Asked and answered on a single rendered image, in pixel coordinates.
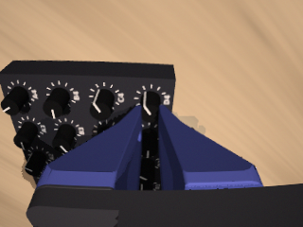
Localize black knob box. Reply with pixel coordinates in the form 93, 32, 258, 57
0, 61, 176, 190

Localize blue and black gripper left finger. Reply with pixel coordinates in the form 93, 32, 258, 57
35, 105, 142, 190

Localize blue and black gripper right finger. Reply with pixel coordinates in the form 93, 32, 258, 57
158, 105, 263, 190

